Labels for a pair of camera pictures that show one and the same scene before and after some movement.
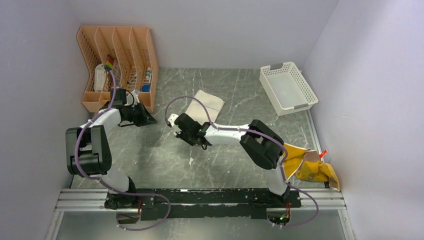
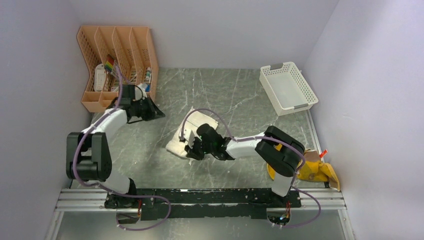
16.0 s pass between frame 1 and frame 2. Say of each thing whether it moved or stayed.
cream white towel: moved
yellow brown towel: stayed
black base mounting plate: stayed
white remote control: stayed
